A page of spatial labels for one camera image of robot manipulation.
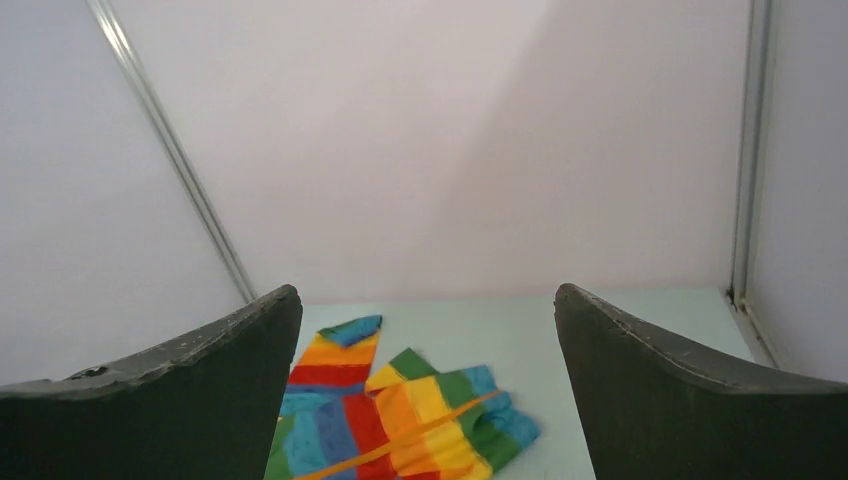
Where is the aluminium corner post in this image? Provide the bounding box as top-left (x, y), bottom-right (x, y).
top-left (726, 1), bottom-right (788, 369)
top-left (87, 0), bottom-right (258, 303)

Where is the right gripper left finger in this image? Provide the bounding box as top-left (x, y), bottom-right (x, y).
top-left (1, 285), bottom-right (303, 479)

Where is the right aluminium corner post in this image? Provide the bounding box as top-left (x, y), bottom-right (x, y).
top-left (726, 1), bottom-right (788, 369)

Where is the left aluminium corner post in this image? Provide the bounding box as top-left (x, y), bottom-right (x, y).
top-left (87, 0), bottom-right (258, 303)

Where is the rainbow striped jacket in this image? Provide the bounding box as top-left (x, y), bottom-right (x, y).
top-left (264, 315), bottom-right (541, 480)

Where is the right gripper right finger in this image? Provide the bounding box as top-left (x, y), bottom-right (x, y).
top-left (554, 283), bottom-right (847, 479)

